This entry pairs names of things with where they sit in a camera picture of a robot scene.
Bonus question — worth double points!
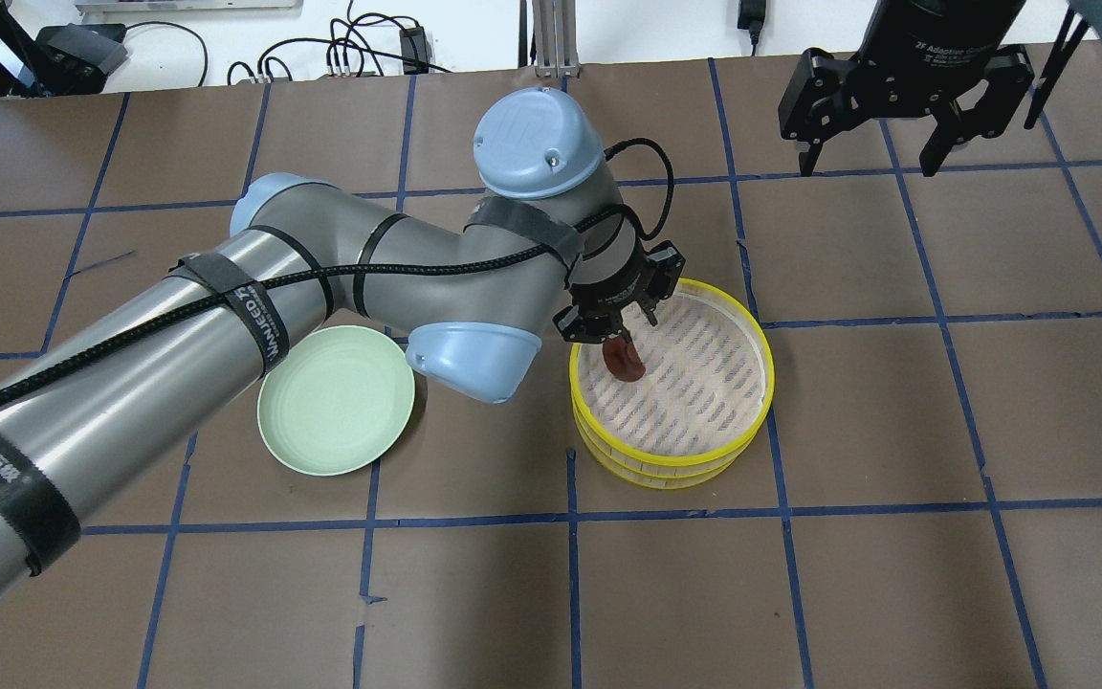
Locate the yellow steamer top layer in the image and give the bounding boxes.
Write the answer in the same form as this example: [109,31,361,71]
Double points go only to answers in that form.
[568,278,777,465]

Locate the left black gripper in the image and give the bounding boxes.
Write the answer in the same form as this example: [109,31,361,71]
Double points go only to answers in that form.
[552,240,687,349]

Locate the aluminium frame post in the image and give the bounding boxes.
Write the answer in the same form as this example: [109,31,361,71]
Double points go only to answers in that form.
[532,0,581,78]

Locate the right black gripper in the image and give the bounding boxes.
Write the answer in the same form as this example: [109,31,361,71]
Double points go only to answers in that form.
[779,1,1035,177]

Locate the yellow steamer lower layers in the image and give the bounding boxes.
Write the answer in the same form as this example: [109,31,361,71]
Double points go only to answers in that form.
[573,410,760,489]

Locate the black power adapter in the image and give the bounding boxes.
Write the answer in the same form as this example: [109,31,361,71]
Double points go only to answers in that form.
[399,26,431,74]

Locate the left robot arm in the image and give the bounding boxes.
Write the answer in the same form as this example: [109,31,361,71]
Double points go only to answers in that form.
[0,87,685,598]

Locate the brown steamed bun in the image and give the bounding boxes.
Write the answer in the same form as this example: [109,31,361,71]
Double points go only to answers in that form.
[601,340,647,383]

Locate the light green plate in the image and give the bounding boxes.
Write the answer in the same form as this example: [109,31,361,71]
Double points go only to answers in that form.
[256,326,415,477]

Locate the black cable bundle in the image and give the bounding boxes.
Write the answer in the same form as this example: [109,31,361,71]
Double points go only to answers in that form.
[226,0,456,82]

